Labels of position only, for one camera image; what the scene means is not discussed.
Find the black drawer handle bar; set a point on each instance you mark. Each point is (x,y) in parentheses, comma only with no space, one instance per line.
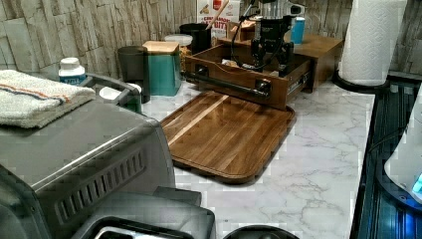
(263,89)

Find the silver toaster oven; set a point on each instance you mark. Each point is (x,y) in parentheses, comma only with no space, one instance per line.
(53,177)

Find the black utensil holder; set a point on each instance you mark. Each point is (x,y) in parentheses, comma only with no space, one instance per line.
(201,36)

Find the black paper towel holder base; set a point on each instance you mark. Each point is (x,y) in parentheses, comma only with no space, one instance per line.
(356,88)

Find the black cylindrical canister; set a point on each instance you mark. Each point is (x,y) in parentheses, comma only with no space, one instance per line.
(133,61)

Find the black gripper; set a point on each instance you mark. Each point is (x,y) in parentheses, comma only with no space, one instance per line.
(269,43)

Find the black toaster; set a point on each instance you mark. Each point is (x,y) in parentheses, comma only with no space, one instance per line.
(169,213)

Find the black round object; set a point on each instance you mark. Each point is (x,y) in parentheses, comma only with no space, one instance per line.
(260,232)

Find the folded white towel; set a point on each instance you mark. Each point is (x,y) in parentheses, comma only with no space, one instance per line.
(27,101)

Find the wooden cutting board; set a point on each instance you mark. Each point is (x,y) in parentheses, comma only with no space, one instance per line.
(229,139)

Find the wooden drawer box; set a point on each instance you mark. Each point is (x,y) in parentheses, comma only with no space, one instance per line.
(313,63)

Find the green and white mug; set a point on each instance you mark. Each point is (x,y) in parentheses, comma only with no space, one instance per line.
(126,98)

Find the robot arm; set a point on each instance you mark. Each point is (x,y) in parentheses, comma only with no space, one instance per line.
(277,9)

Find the glass jar with white lid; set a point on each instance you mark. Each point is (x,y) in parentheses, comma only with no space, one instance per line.
(184,42)

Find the paper towel roll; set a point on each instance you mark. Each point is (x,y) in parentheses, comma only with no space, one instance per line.
(370,40)

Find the white cap supplement bottle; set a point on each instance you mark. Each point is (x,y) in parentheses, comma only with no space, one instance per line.
(71,71)

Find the teal canister with wooden lid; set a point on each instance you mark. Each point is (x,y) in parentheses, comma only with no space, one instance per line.
(163,67)

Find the wooden spoon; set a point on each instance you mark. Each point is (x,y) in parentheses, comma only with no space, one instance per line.
(218,13)

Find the blue bottle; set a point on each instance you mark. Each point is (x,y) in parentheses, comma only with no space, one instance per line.
(298,30)

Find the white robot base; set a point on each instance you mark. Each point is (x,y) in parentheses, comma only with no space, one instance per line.
(404,166)

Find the red and white cereal box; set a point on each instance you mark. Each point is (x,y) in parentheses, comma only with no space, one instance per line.
(207,9)

